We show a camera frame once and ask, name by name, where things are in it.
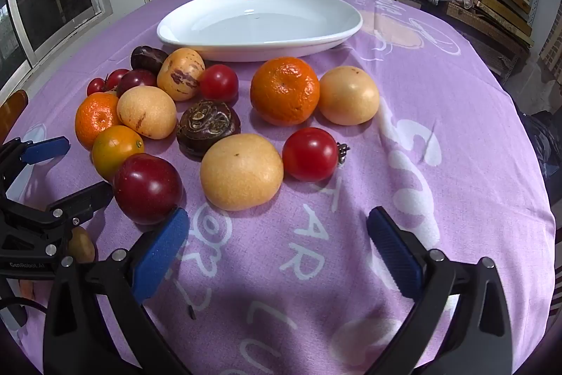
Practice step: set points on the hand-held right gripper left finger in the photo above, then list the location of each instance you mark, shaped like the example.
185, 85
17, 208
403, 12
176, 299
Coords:
160, 256

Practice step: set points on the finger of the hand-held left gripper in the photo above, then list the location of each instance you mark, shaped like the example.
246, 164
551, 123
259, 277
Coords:
83, 203
44, 148

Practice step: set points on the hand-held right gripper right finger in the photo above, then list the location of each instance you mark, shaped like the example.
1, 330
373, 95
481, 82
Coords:
395, 252

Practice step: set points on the small brown longan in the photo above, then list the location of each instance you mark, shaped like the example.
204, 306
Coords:
81, 245

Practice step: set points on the small mandarin orange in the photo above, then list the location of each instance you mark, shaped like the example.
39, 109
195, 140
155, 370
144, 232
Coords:
94, 120

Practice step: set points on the small smooth orange tomato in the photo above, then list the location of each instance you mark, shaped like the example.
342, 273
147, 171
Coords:
114, 151

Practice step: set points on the dark red plum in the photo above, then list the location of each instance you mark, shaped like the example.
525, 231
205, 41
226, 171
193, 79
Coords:
148, 187

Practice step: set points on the yellow pear with brown marks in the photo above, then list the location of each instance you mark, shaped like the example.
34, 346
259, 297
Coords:
146, 112

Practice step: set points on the dark purple plum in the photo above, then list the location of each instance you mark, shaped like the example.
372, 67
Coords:
136, 79

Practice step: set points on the large yellow pear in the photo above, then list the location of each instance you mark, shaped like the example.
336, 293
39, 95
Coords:
241, 171

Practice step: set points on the red tomato with dried stem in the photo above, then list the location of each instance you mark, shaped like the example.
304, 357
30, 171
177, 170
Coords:
311, 154

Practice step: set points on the dark purple passion fruit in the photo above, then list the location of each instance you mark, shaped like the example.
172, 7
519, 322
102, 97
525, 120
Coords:
148, 58

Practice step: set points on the dark brown water chestnut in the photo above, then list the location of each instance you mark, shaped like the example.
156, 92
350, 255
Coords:
208, 121

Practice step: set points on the yellow pepino melon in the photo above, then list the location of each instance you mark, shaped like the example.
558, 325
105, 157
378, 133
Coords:
180, 73

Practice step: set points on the yellow round pear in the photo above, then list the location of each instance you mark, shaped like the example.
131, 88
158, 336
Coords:
348, 95

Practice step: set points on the large mandarin orange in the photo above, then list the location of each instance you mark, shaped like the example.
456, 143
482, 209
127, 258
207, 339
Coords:
284, 90

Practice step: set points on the white oval plate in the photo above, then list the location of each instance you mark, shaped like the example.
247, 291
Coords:
263, 23

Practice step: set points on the wooden chair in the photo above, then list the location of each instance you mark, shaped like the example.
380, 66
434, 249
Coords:
13, 111

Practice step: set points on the purple printed tablecloth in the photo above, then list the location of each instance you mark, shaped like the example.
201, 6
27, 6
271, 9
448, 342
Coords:
307, 225

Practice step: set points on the dark cloth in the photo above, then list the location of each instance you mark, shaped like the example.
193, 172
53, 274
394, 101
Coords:
542, 146

